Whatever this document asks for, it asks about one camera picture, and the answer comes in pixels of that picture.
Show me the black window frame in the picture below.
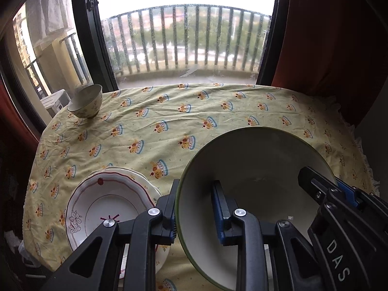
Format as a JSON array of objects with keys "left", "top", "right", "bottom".
[{"left": 0, "top": 0, "right": 292, "bottom": 135}]

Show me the red-rimmed white plate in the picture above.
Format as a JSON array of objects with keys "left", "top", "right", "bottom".
[{"left": 65, "top": 171, "right": 159, "bottom": 280}]

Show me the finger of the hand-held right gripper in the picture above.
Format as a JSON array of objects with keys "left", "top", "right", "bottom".
[
  {"left": 298, "top": 166, "right": 342, "bottom": 207},
  {"left": 337, "top": 180, "right": 383, "bottom": 212}
]

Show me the white slatted box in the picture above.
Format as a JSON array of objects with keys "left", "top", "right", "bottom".
[{"left": 40, "top": 89, "right": 72, "bottom": 118}]

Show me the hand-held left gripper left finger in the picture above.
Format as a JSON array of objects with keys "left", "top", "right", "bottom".
[{"left": 41, "top": 179, "right": 180, "bottom": 291}]

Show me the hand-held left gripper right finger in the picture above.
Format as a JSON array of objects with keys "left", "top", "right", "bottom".
[{"left": 211, "top": 180, "right": 331, "bottom": 291}]

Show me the grey balcony railing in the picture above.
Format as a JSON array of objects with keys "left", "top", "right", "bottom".
[{"left": 101, "top": 4, "right": 272, "bottom": 77}]

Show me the white plastic bag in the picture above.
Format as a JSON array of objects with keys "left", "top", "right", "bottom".
[{"left": 4, "top": 230, "right": 40, "bottom": 268}]

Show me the white hanging cloth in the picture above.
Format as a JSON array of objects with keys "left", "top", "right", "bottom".
[{"left": 26, "top": 0, "right": 75, "bottom": 48}]

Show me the yellow printed tablecloth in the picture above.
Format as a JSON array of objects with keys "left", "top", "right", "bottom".
[{"left": 22, "top": 82, "right": 380, "bottom": 291}]

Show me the large green-rimmed bowl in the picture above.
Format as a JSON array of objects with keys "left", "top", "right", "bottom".
[{"left": 175, "top": 126, "right": 339, "bottom": 291}]

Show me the large floral cream bowl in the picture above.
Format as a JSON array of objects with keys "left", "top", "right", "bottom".
[{"left": 67, "top": 84, "right": 103, "bottom": 119}]

